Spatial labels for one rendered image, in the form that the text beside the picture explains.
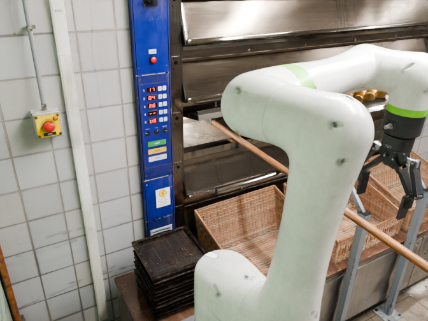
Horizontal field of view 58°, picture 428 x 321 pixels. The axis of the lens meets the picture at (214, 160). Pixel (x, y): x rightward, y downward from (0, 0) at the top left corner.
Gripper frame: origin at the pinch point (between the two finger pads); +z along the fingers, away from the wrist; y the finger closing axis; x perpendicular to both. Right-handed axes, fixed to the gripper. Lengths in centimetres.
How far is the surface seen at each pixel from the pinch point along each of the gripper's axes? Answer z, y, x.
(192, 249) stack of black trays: 64, -72, -21
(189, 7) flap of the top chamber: -39, -105, -9
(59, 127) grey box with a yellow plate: 3, -94, -68
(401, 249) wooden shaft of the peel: 25.1, -1.4, 20.4
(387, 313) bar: 140, -44, 108
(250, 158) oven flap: 41, -104, 31
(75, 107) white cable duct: -2, -100, -61
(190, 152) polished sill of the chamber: 29, -102, -8
